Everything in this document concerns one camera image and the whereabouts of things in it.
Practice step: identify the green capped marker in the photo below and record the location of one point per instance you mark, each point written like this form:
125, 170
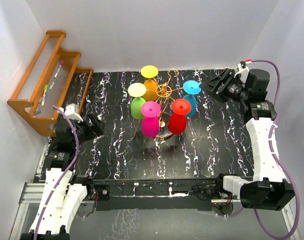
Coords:
44, 95

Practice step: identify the purple capped marker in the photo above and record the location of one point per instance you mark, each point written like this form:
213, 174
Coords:
58, 70

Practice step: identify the wooden tiered shelf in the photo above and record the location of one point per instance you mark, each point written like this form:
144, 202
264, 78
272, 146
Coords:
26, 99

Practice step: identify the red wine glass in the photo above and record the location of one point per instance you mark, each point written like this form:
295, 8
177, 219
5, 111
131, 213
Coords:
178, 120

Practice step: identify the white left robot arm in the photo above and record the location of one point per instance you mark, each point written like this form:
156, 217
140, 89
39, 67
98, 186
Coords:
63, 194

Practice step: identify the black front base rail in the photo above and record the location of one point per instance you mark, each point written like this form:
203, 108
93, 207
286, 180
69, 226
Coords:
149, 194

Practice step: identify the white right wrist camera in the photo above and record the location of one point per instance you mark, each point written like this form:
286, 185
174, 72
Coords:
243, 69

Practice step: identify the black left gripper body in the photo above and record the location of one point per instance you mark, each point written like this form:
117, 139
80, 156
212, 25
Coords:
86, 132

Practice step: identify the orange wine glass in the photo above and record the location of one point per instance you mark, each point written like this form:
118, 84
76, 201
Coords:
150, 72

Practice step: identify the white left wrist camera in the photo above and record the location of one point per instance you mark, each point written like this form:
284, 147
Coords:
72, 112

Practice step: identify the green wine glass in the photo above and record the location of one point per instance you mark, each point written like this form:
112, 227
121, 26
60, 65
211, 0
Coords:
137, 90

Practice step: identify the gold wire glass rack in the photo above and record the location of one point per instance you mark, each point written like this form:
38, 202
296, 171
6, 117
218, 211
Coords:
164, 92

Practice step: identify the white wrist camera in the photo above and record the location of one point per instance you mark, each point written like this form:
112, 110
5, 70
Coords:
72, 112
243, 69

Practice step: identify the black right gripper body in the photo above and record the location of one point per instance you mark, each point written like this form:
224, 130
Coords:
231, 89

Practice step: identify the blue wine glass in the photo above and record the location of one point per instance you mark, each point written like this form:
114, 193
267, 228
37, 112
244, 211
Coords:
192, 88

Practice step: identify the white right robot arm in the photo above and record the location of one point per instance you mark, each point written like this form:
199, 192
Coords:
268, 189

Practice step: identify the pink wine glass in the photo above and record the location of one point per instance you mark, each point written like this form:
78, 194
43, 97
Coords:
150, 123

